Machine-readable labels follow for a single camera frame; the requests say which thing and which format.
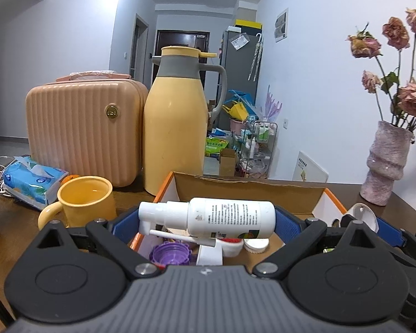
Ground dried pink roses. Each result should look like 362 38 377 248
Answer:
346 6 416 133

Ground white spray bottle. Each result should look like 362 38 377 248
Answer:
138 197 277 247

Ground white wall panel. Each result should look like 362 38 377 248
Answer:
274 7 289 44

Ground blue yellow toy pile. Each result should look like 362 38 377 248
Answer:
222 90 256 120

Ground yellow thermos jug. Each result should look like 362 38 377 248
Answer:
142 45 228 197

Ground yellow box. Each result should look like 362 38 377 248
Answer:
235 19 263 30

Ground green packet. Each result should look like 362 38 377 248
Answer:
205 137 230 157

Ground purple ridged cap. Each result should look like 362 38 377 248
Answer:
149 241 194 267

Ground white board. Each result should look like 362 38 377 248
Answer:
293 150 328 183

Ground red cardboard box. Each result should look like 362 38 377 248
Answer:
130 171 349 271

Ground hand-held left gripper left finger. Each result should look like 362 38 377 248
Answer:
27 211 162 280

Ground metal storage trolley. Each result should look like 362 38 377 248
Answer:
235 119 278 180

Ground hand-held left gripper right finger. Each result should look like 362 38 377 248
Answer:
252 206 393 280

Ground hanging folded umbrellas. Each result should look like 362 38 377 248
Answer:
248 32 264 82

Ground pink ceramic vase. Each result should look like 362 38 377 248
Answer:
359 120 414 206

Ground blue tissue pack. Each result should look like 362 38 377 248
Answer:
2 156 69 211

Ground peach ribbed suitcase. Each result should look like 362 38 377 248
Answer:
25 71 149 188

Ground grey interior door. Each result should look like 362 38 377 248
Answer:
130 13 149 80

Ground clear plastic bag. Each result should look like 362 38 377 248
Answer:
231 34 250 50

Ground purple feather decoration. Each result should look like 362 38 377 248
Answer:
264 85 283 122

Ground small brown carton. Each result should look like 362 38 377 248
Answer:
219 149 239 176

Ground yellow mug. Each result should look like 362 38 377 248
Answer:
38 176 118 230

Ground white lid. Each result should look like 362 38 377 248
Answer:
243 238 268 254

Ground grey refrigerator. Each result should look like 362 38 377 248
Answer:
219 29 264 126

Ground pink bucket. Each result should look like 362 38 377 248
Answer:
229 117 247 133

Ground dark brown entrance door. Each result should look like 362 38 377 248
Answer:
154 30 210 74

